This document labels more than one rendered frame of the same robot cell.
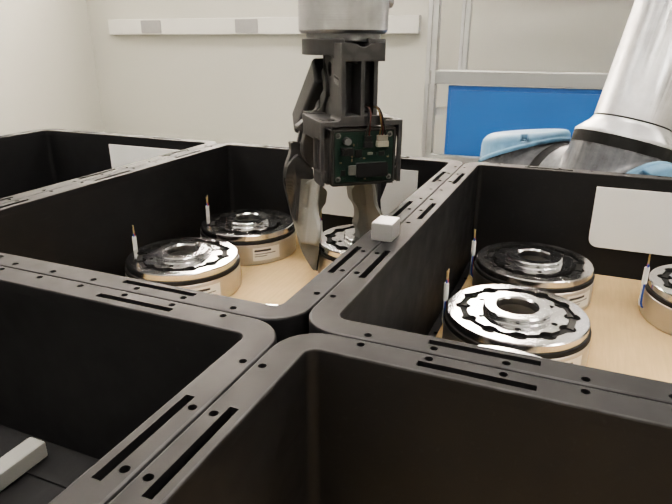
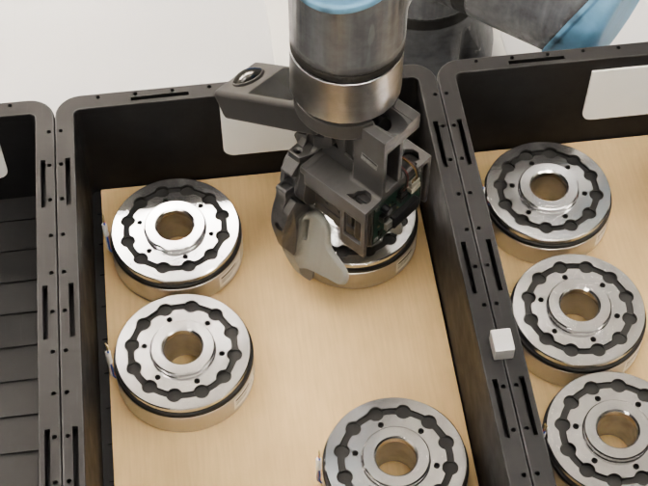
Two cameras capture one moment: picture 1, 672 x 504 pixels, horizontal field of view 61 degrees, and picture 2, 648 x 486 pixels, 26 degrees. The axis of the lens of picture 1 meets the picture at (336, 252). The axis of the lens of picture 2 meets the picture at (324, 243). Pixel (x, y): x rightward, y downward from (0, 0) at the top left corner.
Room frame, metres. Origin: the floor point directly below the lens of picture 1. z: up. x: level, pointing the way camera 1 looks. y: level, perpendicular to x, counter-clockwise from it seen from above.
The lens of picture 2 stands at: (-0.02, 0.33, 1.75)
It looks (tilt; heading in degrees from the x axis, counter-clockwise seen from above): 54 degrees down; 330
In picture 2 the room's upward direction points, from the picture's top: straight up
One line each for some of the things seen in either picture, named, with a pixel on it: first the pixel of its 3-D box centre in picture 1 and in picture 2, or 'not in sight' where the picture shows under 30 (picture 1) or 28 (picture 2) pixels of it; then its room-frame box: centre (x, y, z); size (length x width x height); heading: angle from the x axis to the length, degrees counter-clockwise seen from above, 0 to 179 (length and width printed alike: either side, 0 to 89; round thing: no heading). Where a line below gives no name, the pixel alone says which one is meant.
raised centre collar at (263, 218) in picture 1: (247, 219); (175, 227); (0.60, 0.10, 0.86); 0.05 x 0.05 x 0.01
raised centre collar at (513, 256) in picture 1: (533, 258); (548, 188); (0.48, -0.18, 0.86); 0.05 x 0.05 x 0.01
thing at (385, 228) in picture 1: (385, 228); (501, 343); (0.35, -0.03, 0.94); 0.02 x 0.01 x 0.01; 157
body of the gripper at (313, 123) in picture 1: (345, 112); (352, 149); (0.51, -0.01, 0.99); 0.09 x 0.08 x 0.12; 17
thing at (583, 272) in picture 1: (533, 262); (548, 191); (0.48, -0.18, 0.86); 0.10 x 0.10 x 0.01
